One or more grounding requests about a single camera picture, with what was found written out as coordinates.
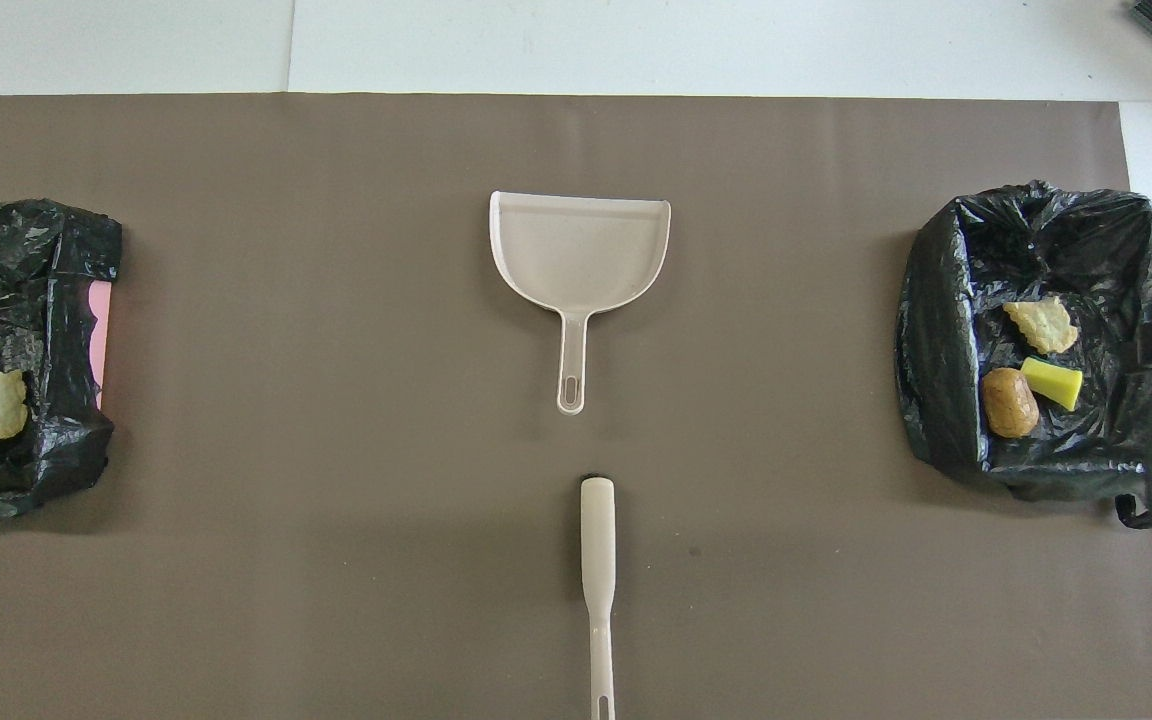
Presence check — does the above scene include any small yellow sponge piece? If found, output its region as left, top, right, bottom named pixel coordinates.
left=1020, top=356, right=1085, bottom=412

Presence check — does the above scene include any pale crusty bread piece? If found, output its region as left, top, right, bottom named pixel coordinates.
left=1002, top=295, right=1080, bottom=356

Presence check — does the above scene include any brown bread roll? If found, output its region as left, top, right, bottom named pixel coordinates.
left=982, top=367, right=1041, bottom=440

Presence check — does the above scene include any pale pink plastic dustpan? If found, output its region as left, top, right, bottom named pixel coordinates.
left=489, top=190, right=672, bottom=416

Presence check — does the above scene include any beige brush with black bristles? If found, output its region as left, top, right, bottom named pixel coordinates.
left=580, top=477, right=618, bottom=720

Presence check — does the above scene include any pink bin with black bag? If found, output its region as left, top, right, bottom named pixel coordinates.
left=0, top=198, right=124, bottom=518

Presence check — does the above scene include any brown table mat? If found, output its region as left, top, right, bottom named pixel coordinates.
left=0, top=93, right=1152, bottom=720

